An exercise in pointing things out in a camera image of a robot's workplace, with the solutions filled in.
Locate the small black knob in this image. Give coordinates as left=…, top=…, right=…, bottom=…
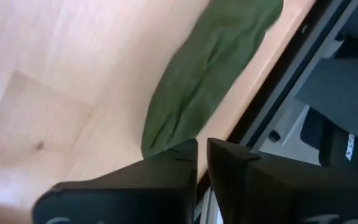
left=267, top=129, right=282, bottom=143

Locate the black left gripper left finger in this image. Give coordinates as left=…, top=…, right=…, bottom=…
left=32, top=138, right=198, bottom=224

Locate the black aluminium table frame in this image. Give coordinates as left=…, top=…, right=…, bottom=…
left=227, top=0, right=358, bottom=149

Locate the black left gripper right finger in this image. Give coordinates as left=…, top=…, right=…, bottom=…
left=206, top=138, right=358, bottom=224

